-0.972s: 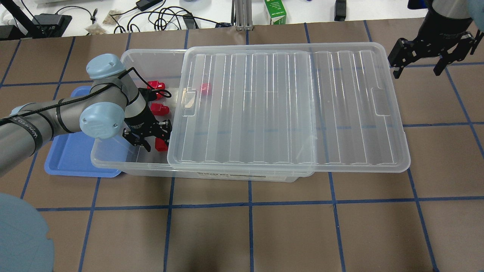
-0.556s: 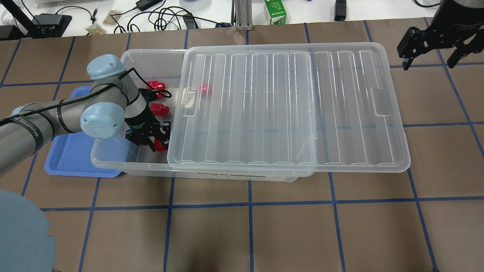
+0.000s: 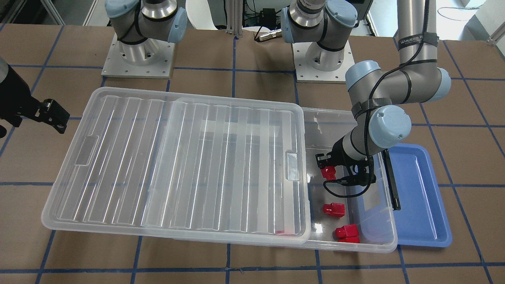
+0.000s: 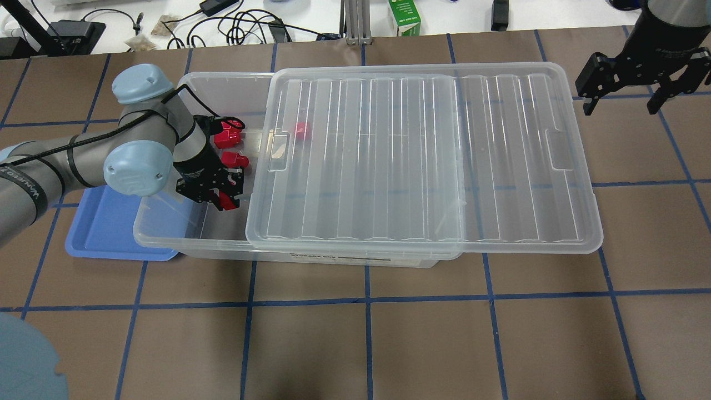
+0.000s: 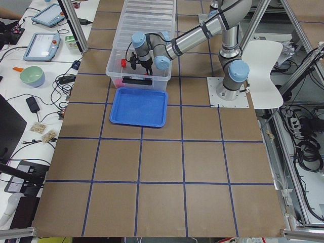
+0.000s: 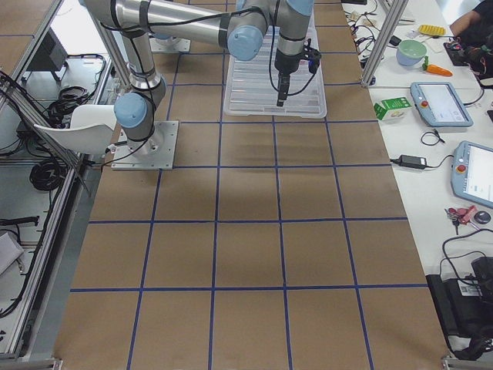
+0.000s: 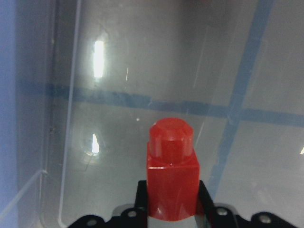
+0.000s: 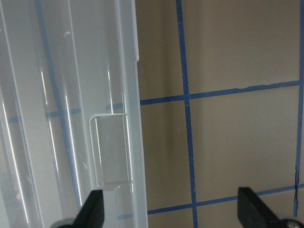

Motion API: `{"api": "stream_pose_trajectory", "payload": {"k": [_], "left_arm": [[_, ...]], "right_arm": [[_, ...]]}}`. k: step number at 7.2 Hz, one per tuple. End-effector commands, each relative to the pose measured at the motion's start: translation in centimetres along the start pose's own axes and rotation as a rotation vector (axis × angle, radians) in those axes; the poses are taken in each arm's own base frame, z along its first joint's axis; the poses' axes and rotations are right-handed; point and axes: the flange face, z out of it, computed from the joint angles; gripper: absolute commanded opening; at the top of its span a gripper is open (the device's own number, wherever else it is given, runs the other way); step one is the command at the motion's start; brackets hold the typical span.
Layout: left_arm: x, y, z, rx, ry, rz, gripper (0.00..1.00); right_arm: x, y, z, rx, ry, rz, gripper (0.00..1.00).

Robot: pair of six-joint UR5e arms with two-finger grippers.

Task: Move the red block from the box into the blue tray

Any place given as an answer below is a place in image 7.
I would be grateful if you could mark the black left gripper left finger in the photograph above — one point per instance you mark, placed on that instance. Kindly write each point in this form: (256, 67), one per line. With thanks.
(133, 217)

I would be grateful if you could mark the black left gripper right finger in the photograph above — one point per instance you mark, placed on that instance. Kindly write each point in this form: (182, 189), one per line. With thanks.
(219, 215)

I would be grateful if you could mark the red toy block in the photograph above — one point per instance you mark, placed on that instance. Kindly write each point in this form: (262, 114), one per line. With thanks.
(172, 170)

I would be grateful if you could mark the clear plastic storage box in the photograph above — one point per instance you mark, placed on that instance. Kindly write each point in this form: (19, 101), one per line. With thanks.
(82, 81)

